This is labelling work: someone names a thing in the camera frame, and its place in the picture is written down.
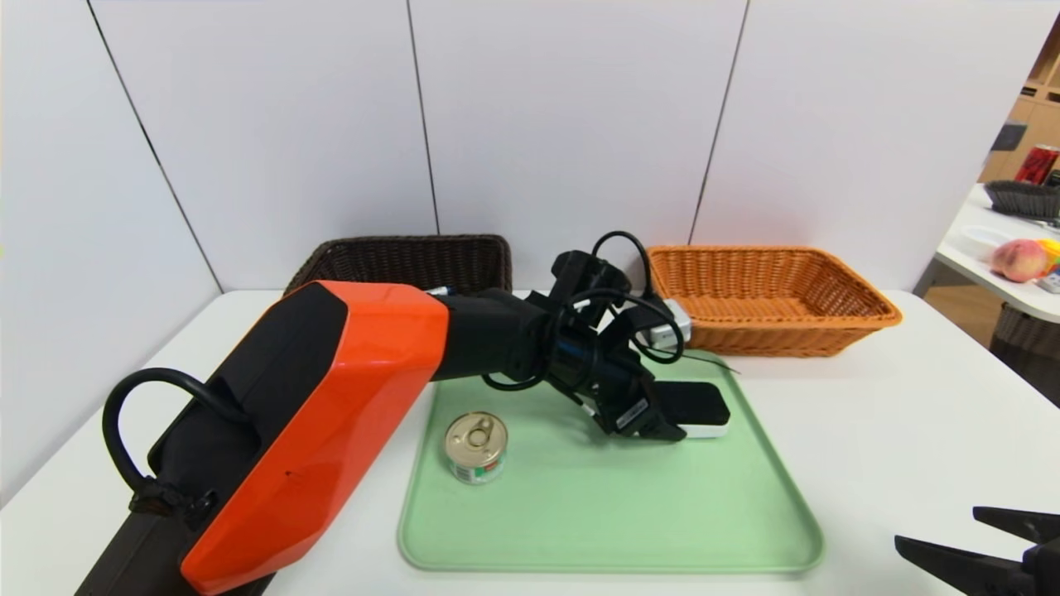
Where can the dark brown wicker basket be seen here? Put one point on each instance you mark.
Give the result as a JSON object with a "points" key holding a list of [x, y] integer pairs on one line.
{"points": [[414, 261]]}

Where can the wooden shelf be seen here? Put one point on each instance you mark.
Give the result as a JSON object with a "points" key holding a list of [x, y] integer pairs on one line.
{"points": [[1045, 116]]}

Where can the small dark grey basket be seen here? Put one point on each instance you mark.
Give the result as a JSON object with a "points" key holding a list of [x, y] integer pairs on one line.
{"points": [[1023, 200]]}

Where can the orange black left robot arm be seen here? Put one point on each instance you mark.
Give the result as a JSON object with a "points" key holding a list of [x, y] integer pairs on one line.
{"points": [[331, 414]]}

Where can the light green plastic tray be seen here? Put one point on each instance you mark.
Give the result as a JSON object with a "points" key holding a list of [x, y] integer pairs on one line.
{"points": [[613, 513]]}

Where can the white side table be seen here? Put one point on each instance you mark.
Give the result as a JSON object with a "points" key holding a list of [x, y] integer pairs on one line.
{"points": [[977, 273]]}

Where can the small grey device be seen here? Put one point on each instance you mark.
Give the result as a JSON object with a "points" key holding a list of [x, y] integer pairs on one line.
{"points": [[1052, 284]]}

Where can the orange wicker basket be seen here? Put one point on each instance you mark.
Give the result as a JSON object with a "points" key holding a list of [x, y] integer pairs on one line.
{"points": [[762, 331]]}

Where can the small gold-lid food can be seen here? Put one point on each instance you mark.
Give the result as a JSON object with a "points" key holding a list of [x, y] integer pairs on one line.
{"points": [[476, 447]]}

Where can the black white whiteboard eraser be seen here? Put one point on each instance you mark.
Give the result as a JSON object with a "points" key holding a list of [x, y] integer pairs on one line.
{"points": [[704, 406]]}

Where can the grey perforated bin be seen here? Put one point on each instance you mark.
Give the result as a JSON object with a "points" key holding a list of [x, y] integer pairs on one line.
{"points": [[1023, 335]]}

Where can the pink peach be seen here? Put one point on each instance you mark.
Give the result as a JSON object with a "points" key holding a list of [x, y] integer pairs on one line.
{"points": [[1019, 261]]}

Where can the dark grey box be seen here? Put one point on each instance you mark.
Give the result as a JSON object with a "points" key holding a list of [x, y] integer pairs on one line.
{"points": [[1009, 137]]}

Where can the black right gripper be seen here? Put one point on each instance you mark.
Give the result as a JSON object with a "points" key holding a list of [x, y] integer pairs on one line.
{"points": [[1029, 561]]}

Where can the yellow toy fruit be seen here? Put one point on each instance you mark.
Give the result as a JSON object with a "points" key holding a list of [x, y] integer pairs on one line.
{"points": [[1052, 252]]}

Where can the red drink can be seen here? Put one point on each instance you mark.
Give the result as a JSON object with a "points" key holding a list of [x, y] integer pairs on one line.
{"points": [[1037, 165]]}

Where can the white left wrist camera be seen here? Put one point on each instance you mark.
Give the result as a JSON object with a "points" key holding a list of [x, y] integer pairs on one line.
{"points": [[671, 327]]}

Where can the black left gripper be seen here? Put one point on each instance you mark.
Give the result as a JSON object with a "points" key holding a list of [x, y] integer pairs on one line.
{"points": [[631, 411]]}

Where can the white bowl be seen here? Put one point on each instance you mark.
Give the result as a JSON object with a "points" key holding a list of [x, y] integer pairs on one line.
{"points": [[977, 242]]}

